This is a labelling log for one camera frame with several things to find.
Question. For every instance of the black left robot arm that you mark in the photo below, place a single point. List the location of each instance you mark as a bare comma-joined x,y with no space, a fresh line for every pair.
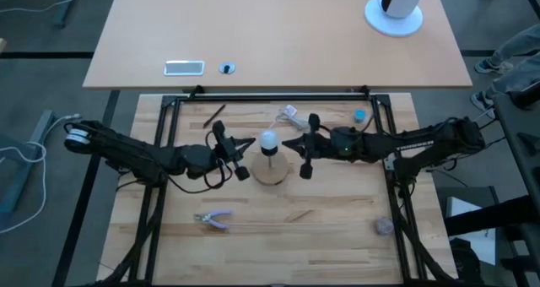
139,152

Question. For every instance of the person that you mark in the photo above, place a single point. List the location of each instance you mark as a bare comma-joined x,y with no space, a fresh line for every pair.
489,65

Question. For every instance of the black side table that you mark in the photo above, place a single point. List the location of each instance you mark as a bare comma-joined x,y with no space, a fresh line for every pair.
519,126

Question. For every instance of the black pen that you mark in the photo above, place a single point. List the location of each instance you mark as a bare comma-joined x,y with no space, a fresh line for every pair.
214,116

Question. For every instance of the black frame clamp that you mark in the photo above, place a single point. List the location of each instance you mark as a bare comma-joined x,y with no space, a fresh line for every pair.
365,91
196,91

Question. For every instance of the white light bulb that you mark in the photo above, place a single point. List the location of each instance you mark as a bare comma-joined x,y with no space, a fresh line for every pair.
268,139

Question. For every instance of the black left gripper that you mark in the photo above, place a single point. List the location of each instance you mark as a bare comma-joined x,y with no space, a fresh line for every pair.
230,147

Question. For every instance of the white paper sheet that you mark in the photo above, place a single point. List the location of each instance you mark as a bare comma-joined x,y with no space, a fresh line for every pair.
468,211

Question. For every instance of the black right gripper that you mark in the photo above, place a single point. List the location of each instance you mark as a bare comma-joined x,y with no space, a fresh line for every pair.
318,145

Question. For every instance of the black bag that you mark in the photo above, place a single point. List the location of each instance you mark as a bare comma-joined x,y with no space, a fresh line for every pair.
464,261

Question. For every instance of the round wooden lamp base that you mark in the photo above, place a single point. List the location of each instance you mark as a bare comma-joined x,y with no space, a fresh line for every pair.
270,175

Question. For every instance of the grey metal desk foot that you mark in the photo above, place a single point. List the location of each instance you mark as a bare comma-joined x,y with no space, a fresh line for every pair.
29,160
65,8

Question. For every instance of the grey crumpled ball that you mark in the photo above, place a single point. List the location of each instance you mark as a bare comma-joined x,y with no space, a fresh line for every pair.
383,226

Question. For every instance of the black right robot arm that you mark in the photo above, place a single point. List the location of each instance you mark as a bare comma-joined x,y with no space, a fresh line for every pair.
413,141

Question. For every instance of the light wooden desk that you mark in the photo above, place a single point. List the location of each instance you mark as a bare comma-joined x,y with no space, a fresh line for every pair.
274,25

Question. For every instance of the white cylindrical stand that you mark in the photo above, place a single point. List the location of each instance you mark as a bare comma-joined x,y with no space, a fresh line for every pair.
394,25

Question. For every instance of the black aluminium frame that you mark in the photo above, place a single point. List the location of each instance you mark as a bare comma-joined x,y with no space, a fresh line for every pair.
295,98

